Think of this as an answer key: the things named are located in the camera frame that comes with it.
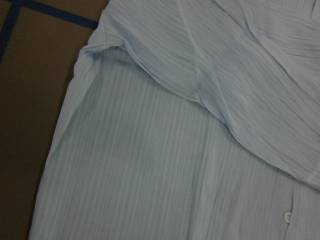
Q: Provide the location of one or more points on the light blue button shirt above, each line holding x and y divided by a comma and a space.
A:
189, 120

